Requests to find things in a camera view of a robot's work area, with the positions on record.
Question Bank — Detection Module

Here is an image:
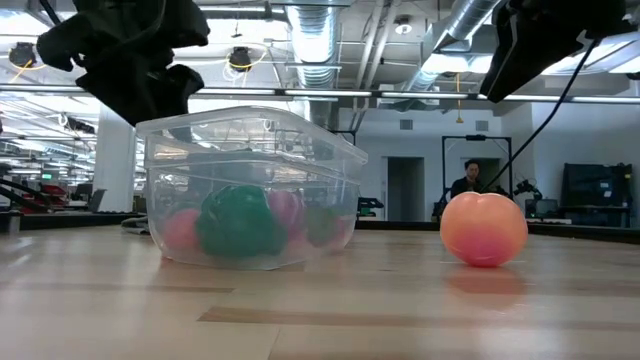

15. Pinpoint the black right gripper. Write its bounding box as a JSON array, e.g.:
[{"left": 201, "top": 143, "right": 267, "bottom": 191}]
[{"left": 478, "top": 0, "right": 637, "bottom": 104}]

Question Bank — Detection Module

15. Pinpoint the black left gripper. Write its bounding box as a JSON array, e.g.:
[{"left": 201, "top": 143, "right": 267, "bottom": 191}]
[{"left": 36, "top": 0, "right": 212, "bottom": 127}]

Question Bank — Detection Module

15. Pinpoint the red toy strawberry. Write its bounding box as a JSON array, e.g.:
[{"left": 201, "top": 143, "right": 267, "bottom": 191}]
[{"left": 161, "top": 208, "right": 202, "bottom": 253}]

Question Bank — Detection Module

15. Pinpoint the dark green toy bell pepper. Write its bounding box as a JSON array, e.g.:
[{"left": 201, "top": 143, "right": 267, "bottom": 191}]
[{"left": 195, "top": 184, "right": 290, "bottom": 260}]

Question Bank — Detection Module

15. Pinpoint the clear plastic tupperware container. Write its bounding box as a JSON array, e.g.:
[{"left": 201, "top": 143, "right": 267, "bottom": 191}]
[{"left": 135, "top": 105, "right": 369, "bottom": 272}]

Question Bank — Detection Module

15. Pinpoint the white building pillar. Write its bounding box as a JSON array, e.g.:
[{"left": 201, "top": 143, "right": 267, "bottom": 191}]
[{"left": 93, "top": 103, "right": 139, "bottom": 214}]

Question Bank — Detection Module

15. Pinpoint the dark grey chair back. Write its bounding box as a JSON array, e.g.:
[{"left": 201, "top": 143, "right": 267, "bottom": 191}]
[{"left": 86, "top": 187, "right": 108, "bottom": 214}]

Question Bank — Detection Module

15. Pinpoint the blue-grey folded cloth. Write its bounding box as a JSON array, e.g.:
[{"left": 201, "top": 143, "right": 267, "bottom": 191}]
[{"left": 119, "top": 214, "right": 152, "bottom": 236}]

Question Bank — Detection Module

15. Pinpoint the person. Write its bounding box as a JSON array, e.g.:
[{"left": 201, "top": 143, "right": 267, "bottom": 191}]
[{"left": 449, "top": 158, "right": 486, "bottom": 200}]

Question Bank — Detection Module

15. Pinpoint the grey background monitor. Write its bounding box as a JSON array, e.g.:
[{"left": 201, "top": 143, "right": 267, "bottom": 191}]
[{"left": 524, "top": 198, "right": 561, "bottom": 219}]

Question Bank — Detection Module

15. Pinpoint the black equipment cabinet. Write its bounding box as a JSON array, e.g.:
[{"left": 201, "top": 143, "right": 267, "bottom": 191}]
[{"left": 561, "top": 162, "right": 634, "bottom": 228}]

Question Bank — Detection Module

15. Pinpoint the pink orange toy peach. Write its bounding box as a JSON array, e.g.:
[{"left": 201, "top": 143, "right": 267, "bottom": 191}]
[{"left": 439, "top": 191, "right": 530, "bottom": 269}]

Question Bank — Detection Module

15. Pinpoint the long overhead light bar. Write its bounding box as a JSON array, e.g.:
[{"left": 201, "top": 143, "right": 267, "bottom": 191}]
[{"left": 0, "top": 83, "right": 640, "bottom": 105}]

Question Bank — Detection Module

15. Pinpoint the black background device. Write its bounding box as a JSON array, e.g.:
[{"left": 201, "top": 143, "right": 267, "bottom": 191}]
[{"left": 356, "top": 195, "right": 386, "bottom": 220}]

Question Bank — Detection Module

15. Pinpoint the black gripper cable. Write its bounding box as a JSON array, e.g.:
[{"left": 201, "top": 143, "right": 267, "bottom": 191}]
[
  {"left": 38, "top": 0, "right": 64, "bottom": 27},
  {"left": 481, "top": 38, "right": 600, "bottom": 194}
]

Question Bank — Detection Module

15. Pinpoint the silver smooth ceiling duct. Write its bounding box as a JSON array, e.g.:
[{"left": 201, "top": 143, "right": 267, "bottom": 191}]
[{"left": 402, "top": 0, "right": 503, "bottom": 94}]

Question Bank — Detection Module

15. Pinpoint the black rectangular frame stand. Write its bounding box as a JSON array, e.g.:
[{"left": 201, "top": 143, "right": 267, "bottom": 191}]
[{"left": 441, "top": 133, "right": 514, "bottom": 201}]

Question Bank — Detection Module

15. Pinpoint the black ceiling-mounted camera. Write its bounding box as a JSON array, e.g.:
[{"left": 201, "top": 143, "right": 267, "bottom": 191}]
[
  {"left": 228, "top": 45, "right": 254, "bottom": 73},
  {"left": 8, "top": 41, "right": 38, "bottom": 70}
]

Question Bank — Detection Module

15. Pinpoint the silver corrugated ceiling duct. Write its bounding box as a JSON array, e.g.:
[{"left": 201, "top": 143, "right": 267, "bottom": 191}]
[{"left": 285, "top": 4, "right": 343, "bottom": 91}]

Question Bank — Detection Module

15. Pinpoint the black table edge rail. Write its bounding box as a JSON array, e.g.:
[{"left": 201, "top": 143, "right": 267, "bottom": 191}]
[{"left": 0, "top": 209, "right": 640, "bottom": 246}]

